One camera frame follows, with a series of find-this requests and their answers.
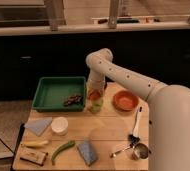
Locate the red apple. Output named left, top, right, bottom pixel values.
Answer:
left=88, top=90, right=101, bottom=101

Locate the brown grape bunch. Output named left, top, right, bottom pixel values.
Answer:
left=63, top=94, right=82, bottom=106

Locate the green plastic tray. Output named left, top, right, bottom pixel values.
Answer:
left=32, top=76, right=86, bottom=112

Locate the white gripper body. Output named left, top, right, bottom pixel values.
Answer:
left=87, top=70, right=106, bottom=93

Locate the light blue cloth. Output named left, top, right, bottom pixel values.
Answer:
left=24, top=117, right=52, bottom=136

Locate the brown wooden block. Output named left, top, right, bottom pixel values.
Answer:
left=20, top=148, right=48, bottom=166

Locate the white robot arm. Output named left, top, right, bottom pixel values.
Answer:
left=86, top=48, right=190, bottom=171

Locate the yellow banana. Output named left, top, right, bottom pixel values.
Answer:
left=21, top=140, right=49, bottom=148

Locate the metal spoon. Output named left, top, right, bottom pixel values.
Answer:
left=110, top=146, right=132, bottom=158

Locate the white plastic cup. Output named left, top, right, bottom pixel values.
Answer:
left=51, top=117, right=68, bottom=135

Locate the steel measuring cup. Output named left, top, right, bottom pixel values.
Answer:
left=132, top=143, right=150, bottom=160

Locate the blue sponge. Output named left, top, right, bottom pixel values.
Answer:
left=77, top=140, right=98, bottom=166

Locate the orange bowl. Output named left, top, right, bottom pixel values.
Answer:
left=112, top=90, right=139, bottom=111

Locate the green plastic cup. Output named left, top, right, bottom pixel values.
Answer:
left=89, top=97, right=103, bottom=113

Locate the green chili pepper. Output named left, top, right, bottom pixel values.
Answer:
left=51, top=140, right=75, bottom=165

